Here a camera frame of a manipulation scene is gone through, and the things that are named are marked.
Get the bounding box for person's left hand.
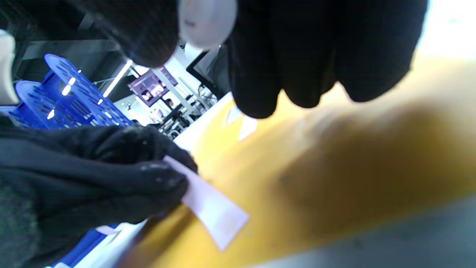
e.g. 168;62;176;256
0;125;199;268

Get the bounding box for person's right hand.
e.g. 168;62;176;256
67;0;428;119

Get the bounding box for pink glue stick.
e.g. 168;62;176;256
178;0;238;50

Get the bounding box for lavender sticky note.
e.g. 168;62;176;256
164;156;250;252

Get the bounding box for orange L-shaped folder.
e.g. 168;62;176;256
119;52;476;268

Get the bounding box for blue plastic file rack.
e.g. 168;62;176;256
0;53;134;268

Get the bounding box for ceiling light strip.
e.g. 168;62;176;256
102;60;133;98

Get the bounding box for black framed panel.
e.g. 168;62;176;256
186;45;233;98

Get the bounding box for white paper label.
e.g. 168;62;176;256
223;106;244;125

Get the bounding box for wall display screen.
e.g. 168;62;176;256
128;66;178;108

